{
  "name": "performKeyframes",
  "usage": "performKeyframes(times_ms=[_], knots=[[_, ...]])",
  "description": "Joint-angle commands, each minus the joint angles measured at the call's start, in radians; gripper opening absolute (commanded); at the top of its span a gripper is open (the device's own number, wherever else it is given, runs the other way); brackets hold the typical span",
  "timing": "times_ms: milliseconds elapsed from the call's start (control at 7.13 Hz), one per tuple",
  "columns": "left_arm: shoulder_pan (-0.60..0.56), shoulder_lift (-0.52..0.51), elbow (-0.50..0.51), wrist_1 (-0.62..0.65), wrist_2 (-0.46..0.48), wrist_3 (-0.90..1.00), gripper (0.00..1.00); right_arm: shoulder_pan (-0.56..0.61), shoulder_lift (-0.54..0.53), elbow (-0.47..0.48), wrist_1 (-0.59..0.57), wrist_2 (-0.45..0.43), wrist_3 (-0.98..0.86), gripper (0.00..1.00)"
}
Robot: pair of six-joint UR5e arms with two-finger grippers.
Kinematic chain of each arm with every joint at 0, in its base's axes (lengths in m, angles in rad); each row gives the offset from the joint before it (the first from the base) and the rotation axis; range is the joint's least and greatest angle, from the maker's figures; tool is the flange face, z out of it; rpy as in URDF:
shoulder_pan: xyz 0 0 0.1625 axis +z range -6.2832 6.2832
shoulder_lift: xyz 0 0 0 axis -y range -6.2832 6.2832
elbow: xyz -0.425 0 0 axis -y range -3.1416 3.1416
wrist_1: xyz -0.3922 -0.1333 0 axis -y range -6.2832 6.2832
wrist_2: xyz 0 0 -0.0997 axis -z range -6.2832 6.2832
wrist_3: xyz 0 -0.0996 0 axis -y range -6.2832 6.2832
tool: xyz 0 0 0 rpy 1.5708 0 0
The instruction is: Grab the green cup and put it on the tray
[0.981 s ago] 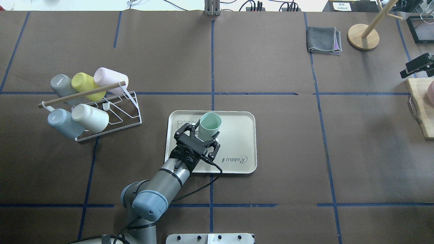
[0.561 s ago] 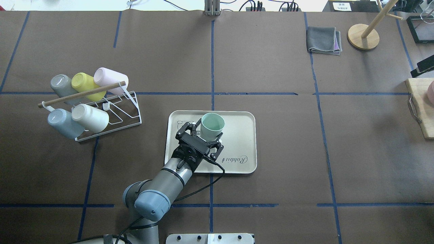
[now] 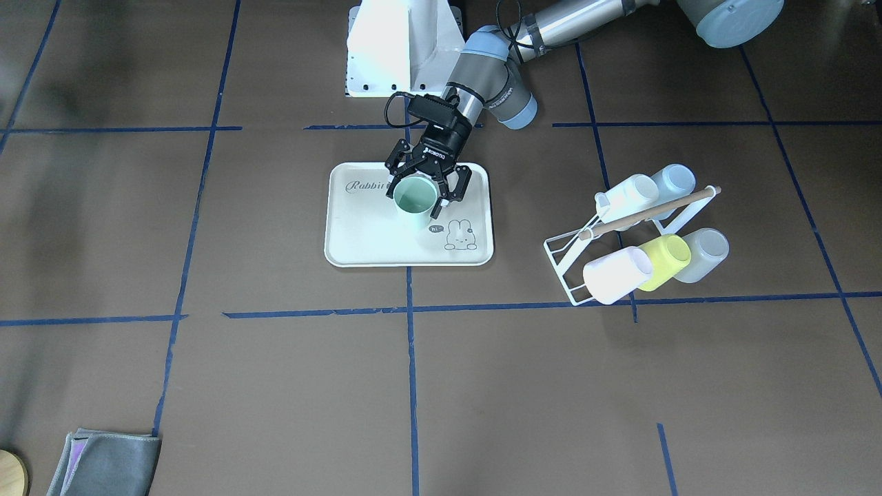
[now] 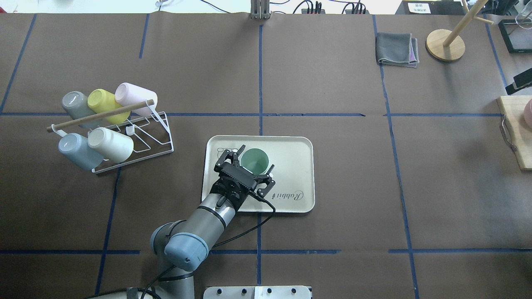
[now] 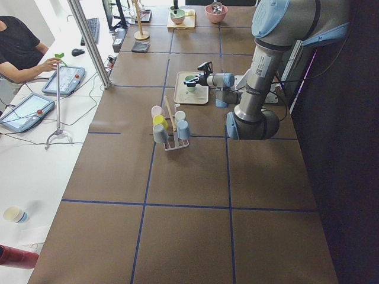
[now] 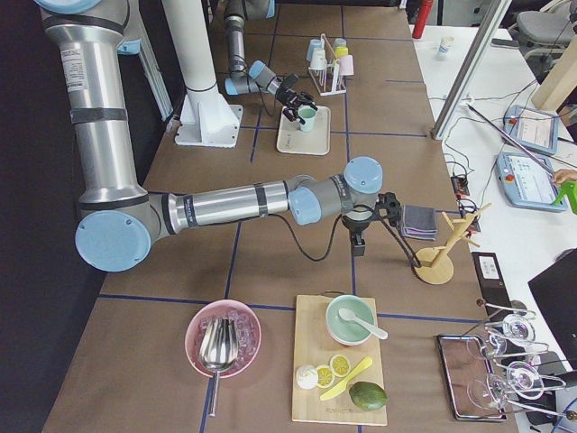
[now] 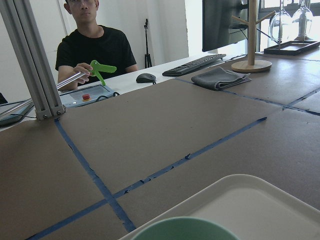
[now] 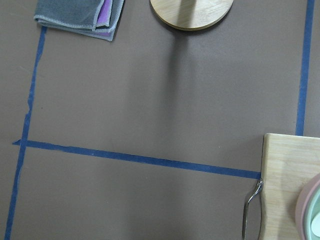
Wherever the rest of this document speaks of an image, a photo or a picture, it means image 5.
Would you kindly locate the teach pendant tablet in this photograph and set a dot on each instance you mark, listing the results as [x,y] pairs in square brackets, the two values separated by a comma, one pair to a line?
[28,113]
[69,78]

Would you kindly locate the metal ice scoop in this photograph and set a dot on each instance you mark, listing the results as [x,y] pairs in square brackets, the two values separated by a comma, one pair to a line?
[217,7]

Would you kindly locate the aluminium frame post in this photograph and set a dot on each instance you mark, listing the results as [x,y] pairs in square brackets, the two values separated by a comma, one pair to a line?
[91,46]

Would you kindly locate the blue cup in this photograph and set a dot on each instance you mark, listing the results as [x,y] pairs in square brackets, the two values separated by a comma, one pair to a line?
[183,130]

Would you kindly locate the metal reacher grabber stick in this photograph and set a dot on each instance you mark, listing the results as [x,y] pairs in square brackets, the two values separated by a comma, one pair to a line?
[59,132]

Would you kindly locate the grey cup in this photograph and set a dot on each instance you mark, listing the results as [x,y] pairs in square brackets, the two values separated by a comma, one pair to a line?
[160,134]

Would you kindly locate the yellow cup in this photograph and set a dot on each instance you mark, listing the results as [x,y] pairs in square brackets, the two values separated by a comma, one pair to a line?
[160,119]

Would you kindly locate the beige cup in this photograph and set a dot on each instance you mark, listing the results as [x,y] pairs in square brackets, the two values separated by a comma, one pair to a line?
[179,116]

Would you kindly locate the mint green bowl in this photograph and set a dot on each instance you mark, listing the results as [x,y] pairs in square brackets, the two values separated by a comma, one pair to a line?
[177,16]

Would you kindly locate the black computer mouse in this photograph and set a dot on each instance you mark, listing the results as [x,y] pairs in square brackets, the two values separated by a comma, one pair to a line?
[77,52]

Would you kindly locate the white wire cup rack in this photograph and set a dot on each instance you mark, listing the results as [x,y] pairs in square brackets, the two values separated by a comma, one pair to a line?
[174,142]

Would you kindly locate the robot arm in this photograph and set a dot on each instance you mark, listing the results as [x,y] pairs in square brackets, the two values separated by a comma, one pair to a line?
[276,26]

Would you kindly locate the cream rabbit serving tray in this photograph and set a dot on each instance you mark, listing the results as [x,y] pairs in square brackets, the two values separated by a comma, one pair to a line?
[199,96]

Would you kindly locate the bamboo cutting board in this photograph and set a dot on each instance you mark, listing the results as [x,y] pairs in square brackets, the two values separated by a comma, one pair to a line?
[189,21]

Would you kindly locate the black keyboard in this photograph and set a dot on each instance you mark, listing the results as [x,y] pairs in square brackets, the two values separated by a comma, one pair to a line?
[94,25]

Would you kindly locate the pink cup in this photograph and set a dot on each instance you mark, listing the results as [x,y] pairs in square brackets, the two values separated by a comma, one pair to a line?
[157,110]

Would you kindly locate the wooden mug tree stand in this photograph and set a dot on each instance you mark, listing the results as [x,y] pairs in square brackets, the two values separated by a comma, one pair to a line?
[140,34]

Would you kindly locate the mint green cup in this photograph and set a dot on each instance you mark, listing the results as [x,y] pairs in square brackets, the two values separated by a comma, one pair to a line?
[190,83]

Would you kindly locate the black label box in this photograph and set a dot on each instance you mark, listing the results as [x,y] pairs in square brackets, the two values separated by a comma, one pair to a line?
[118,37]

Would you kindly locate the paper cup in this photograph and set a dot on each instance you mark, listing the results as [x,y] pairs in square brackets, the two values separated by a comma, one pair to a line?
[15,214]

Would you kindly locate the person hand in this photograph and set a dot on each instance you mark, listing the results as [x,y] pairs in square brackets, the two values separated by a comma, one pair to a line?
[50,64]

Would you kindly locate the person in black shirt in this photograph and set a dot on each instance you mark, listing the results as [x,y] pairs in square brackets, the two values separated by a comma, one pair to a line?
[21,51]

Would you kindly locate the folded grey cloth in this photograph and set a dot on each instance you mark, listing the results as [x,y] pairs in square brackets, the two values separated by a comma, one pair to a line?
[140,47]

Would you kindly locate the pink bowl with ice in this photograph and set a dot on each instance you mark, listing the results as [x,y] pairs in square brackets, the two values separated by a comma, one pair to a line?
[218,16]

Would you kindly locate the red bottle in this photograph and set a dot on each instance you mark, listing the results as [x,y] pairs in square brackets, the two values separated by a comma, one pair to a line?
[13,257]

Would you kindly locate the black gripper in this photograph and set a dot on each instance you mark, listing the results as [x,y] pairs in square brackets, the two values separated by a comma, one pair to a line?
[202,80]

